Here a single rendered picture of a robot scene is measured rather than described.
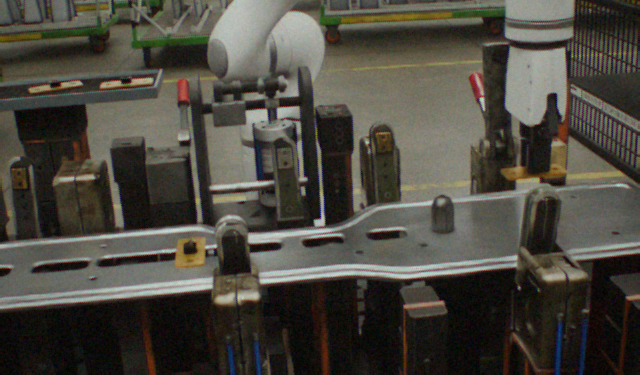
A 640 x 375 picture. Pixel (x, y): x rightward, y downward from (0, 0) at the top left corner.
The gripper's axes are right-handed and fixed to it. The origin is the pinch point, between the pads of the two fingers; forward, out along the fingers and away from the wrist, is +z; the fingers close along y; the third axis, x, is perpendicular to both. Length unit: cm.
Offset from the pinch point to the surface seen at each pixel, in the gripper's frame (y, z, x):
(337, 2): -680, 74, 64
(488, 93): -14.4, -5.0, -1.8
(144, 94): -27, -6, -53
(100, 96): -27, -7, -60
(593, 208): -1.4, 9.5, 9.6
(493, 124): -14.1, -0.2, -1.1
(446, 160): -302, 111, 70
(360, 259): 6.8, 9.3, -25.2
